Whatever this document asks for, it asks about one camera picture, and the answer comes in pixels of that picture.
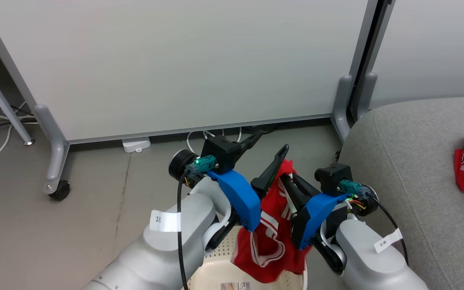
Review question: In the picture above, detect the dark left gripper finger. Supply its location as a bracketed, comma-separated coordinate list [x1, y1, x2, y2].
[250, 144, 290, 198]
[238, 130, 264, 156]

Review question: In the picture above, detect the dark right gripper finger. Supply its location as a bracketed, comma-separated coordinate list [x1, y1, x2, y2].
[282, 180, 307, 214]
[293, 174, 321, 199]

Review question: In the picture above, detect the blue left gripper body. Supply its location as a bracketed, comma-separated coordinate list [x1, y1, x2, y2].
[206, 169, 262, 232]

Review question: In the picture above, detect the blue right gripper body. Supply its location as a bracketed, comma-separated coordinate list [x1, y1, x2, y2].
[290, 193, 350, 251]

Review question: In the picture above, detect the red jersey with white trim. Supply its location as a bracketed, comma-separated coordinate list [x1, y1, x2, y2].
[232, 159, 311, 284]

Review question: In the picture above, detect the white plastic laundry basket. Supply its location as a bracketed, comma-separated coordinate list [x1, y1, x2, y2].
[186, 226, 309, 290]

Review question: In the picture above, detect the white paper tag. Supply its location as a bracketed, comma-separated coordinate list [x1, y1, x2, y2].
[150, 210, 181, 233]
[374, 228, 403, 253]

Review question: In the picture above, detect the printed paper label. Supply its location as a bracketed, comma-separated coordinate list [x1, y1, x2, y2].
[220, 281, 253, 290]

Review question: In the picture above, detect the short grey partition foot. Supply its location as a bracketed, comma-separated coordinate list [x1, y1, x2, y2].
[357, 72, 378, 119]
[331, 75, 354, 141]

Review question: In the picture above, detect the wide white partition panel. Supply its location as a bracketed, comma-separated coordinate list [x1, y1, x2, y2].
[0, 0, 379, 144]

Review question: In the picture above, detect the grey fabric sofa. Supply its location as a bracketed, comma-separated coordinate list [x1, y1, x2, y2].
[337, 96, 464, 290]

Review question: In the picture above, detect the white power adapter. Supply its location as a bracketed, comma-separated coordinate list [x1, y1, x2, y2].
[122, 137, 151, 153]

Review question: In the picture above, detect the black caster wheel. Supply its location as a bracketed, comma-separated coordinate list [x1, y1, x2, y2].
[49, 180, 71, 201]

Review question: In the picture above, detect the narrow white partition panel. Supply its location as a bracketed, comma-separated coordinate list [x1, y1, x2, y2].
[367, 0, 464, 109]

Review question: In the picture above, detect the long grey partition leg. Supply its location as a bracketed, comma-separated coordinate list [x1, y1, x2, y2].
[34, 104, 70, 194]

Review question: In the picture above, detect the grey metal table leg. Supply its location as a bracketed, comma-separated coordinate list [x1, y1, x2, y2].
[0, 52, 36, 146]

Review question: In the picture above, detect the white looped floor cable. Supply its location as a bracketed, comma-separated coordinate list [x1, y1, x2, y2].
[186, 128, 243, 153]

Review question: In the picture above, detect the black cable with teal plug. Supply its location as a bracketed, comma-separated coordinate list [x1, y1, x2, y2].
[339, 180, 410, 266]
[177, 155, 217, 290]

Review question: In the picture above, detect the long white floor cable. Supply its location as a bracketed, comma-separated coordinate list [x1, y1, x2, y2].
[0, 115, 28, 166]

